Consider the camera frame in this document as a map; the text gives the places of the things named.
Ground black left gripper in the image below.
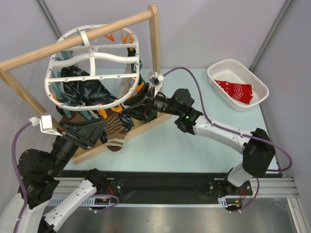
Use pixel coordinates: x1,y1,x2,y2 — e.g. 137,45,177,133
48,117,108,175

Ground white plastic clip hanger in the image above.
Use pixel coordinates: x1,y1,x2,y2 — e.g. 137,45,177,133
45,25,141,111

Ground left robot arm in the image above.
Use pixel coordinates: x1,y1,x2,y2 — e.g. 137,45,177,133
0,115,114,233

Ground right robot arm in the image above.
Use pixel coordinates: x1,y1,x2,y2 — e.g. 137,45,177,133
123,88,276,195

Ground orange clothespin on rim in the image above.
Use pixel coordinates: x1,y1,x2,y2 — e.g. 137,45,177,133
136,82,145,92

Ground green and white t-shirt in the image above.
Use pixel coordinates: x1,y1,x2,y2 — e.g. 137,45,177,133
118,47,158,122

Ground orange plastic clothespin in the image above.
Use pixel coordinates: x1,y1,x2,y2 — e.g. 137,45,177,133
97,109,107,119

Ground dark leaf-print shorts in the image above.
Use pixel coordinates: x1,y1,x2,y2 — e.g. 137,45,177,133
57,65,134,144

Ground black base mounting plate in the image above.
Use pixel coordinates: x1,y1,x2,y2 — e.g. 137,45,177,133
55,170,253,204

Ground white perforated plastic basket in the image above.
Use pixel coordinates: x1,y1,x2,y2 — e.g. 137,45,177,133
207,59,269,112

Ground wooden clothes rack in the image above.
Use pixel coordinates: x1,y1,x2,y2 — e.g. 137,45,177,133
0,5,167,163

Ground red patterned sock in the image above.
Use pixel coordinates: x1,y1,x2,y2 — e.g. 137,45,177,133
215,80,253,104

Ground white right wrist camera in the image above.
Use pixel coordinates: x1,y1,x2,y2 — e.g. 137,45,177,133
148,70,165,96

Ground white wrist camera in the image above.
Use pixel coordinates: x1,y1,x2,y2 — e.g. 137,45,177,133
148,70,165,96
29,115,62,136

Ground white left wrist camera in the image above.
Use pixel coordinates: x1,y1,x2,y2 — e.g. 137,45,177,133
29,115,62,136

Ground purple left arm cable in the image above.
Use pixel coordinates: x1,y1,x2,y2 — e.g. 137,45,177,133
11,121,34,229

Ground aluminium frame rail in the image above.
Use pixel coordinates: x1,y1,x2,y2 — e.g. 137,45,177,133
34,177,299,207

